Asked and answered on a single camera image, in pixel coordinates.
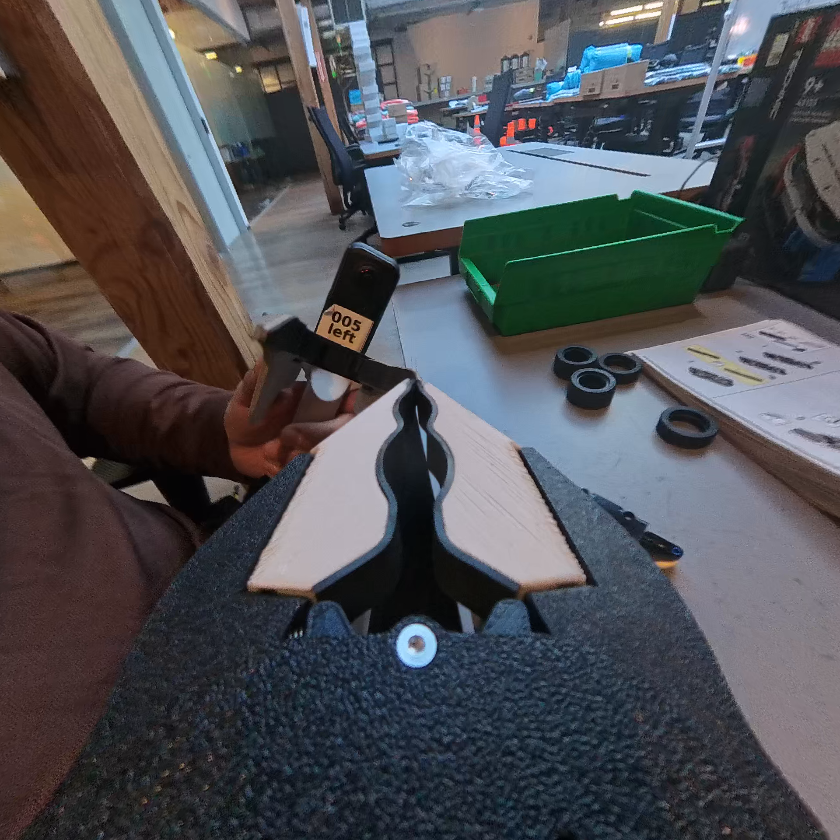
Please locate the person's left hand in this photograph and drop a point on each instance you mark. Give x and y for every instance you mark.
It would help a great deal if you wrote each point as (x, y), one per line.
(262, 449)

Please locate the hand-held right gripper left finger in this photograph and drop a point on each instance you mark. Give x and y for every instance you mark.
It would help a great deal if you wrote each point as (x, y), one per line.
(328, 518)

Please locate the clear plastic bag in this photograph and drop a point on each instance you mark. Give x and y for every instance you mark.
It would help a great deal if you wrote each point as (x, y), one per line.
(453, 167)

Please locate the glass partition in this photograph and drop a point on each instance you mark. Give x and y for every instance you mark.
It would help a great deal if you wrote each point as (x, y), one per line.
(210, 98)

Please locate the person's left forearm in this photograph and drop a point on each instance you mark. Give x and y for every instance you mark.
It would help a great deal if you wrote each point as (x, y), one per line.
(131, 407)

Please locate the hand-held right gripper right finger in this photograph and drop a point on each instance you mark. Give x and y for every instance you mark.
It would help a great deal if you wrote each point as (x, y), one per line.
(505, 518)

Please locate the open instruction booklet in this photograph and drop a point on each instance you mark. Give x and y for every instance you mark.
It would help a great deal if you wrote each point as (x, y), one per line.
(754, 394)

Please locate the stack of white boxes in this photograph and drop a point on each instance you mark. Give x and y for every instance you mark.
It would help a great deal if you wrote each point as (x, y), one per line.
(367, 85)

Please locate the long wooden workbench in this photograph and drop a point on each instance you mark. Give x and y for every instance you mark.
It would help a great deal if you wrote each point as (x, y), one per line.
(590, 98)

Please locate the grey desk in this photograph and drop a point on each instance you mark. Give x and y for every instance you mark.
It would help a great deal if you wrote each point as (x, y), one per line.
(722, 571)
(577, 170)

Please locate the green plastic bin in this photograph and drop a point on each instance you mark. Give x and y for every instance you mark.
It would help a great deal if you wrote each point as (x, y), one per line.
(577, 275)

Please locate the person's brown shirt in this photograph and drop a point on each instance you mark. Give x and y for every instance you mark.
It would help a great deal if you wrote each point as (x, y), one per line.
(79, 623)

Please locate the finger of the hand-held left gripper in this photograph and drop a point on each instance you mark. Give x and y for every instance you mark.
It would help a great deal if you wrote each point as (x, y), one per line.
(387, 375)

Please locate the black toy set box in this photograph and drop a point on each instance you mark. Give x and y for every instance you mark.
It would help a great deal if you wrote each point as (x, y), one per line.
(774, 131)

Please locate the slim wooden pillar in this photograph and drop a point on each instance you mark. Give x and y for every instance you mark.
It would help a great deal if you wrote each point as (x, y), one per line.
(305, 98)

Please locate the black toy tyre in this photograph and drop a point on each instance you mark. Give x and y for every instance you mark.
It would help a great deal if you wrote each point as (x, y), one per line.
(560, 364)
(664, 430)
(592, 400)
(633, 371)

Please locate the black white toy car panel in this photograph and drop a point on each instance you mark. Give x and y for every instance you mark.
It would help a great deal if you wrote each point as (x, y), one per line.
(640, 531)

